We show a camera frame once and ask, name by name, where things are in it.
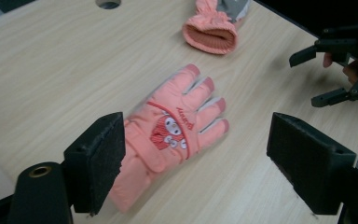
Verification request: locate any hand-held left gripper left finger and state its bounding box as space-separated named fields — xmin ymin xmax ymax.
xmin=62 ymin=111 xmax=127 ymax=217

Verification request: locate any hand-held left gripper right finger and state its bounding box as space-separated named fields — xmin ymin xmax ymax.
xmin=266 ymin=112 xmax=358 ymax=217

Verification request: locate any pink glove with gray palm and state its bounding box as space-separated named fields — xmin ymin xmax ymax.
xmin=181 ymin=0 xmax=252 ymax=56

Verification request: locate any pink glove with cartoon print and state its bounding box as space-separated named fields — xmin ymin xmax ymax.
xmin=107 ymin=63 xmax=231 ymax=215

